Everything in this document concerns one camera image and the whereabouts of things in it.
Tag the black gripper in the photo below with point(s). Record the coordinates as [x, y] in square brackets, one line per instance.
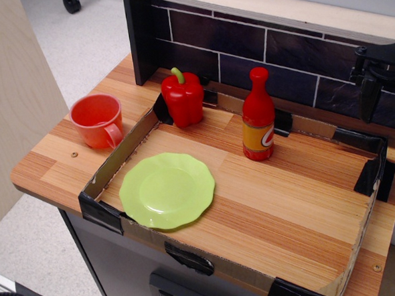
[379, 62]

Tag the red toy bell pepper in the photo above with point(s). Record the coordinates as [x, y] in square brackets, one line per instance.
[184, 96]

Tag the orange plastic cup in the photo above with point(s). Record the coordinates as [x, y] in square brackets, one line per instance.
[98, 120]

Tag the cardboard fence with black tape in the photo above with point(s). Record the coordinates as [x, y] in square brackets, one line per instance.
[292, 225]

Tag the green plastic plate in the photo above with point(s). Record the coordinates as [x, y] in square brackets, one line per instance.
[167, 191]

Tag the red hot sauce bottle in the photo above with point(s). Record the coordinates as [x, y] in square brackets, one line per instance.
[258, 118]

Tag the dark tile backsplash panel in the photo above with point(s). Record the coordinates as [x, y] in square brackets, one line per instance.
[309, 48]

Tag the black oven control panel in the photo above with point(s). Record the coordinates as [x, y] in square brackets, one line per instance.
[179, 295]

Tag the black caster wheel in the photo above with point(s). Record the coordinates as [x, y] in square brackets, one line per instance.
[72, 6]

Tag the light wooden board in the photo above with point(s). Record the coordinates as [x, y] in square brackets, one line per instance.
[31, 103]

